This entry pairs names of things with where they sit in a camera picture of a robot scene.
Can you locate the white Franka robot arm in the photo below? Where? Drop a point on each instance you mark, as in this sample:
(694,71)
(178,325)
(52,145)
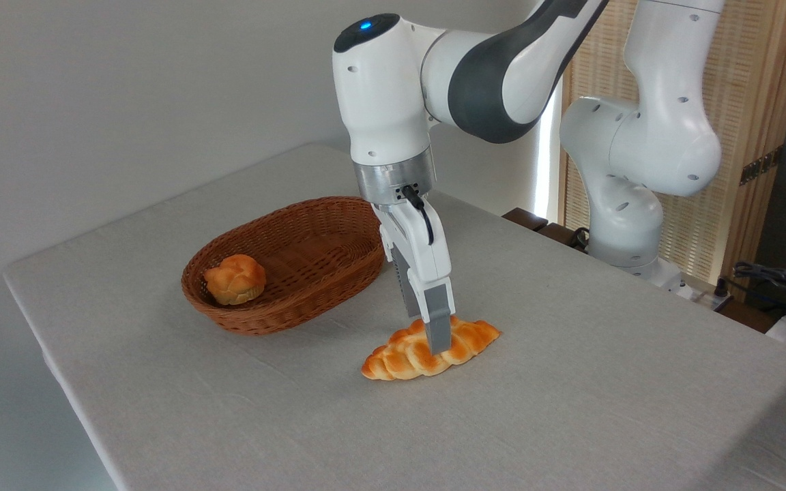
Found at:
(383,102)

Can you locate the long braided bread loaf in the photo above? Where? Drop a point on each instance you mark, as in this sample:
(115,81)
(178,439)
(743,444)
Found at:
(400,358)

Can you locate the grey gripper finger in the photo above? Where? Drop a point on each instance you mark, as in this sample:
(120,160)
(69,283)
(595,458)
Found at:
(439,320)
(406,290)

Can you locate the brown wicker oval basket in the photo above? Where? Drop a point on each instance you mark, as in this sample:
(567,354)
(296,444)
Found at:
(311,273)

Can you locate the round knotted bread roll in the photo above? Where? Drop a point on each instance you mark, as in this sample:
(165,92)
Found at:
(235,279)

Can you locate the grey tablecloth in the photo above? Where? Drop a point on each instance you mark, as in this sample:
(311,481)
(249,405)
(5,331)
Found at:
(502,423)

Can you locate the dark metal screen hinge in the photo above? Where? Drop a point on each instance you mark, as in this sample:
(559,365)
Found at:
(761,166)

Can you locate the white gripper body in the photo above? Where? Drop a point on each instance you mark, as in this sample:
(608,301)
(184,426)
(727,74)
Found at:
(417,249)

